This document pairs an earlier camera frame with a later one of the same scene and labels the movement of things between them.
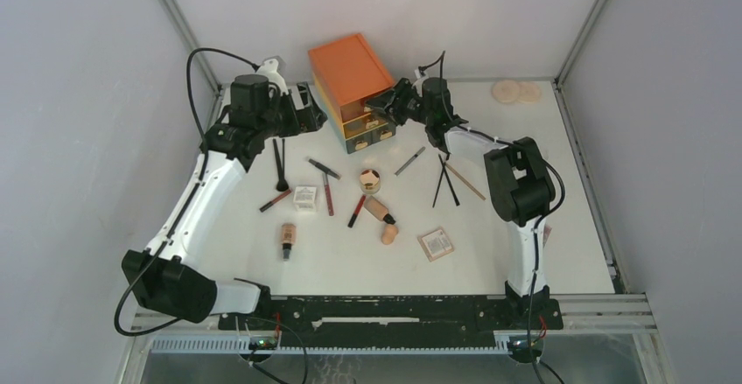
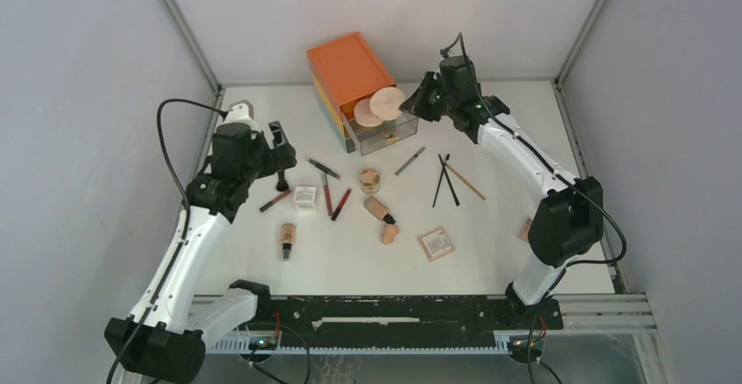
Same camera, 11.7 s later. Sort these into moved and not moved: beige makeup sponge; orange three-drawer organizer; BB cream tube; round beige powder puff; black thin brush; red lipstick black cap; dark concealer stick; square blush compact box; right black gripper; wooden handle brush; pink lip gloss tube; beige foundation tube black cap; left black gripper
Moved: red lipstick black cap; left black gripper; right black gripper; round beige powder puff
Not moved: BB cream tube; black thin brush; pink lip gloss tube; beige makeup sponge; wooden handle brush; square blush compact box; orange three-drawer organizer; beige foundation tube black cap; dark concealer stick
